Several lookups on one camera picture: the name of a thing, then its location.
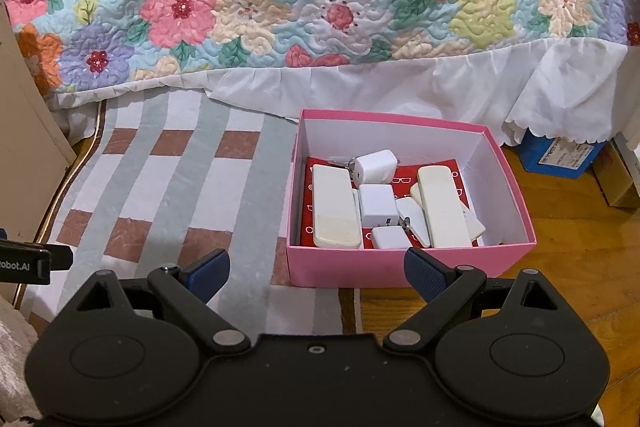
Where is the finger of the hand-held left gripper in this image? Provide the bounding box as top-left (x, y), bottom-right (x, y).
top-left (50, 246), bottom-right (74, 272)

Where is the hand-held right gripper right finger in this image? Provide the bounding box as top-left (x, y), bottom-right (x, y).
top-left (382, 246), bottom-right (569, 352)

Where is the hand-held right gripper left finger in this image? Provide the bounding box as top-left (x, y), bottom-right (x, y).
top-left (74, 248), bottom-right (252, 354)

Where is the pink cardboard box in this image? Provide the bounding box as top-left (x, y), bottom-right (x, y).
top-left (286, 108), bottom-right (537, 289)

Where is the white textured long case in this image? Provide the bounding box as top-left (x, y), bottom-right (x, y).
top-left (396, 196), bottom-right (432, 249)

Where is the white cube adapter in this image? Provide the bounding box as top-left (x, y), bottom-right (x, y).
top-left (370, 225), bottom-right (412, 251)
top-left (358, 183), bottom-right (399, 228)

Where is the white case with pink print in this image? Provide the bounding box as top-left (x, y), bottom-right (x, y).
top-left (416, 165), bottom-right (474, 249)

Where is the two-tone cream long case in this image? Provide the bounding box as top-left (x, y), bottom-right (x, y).
top-left (311, 163), bottom-right (362, 250)

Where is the white charger plug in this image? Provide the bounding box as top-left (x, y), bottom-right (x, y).
top-left (354, 149), bottom-right (399, 185)

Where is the red patterned lining paper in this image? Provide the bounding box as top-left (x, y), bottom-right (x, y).
top-left (299, 157), bottom-right (473, 250)

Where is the grey fuzzy cloth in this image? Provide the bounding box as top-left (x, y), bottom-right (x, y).
top-left (0, 294), bottom-right (48, 423)

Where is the striped rug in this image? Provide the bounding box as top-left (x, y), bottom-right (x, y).
top-left (15, 87), bottom-right (361, 338)

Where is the blue box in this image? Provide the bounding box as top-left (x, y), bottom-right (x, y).
top-left (515, 129), bottom-right (608, 180)

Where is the brown cardboard box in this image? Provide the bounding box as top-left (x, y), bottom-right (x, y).
top-left (592, 139), bottom-right (640, 208)

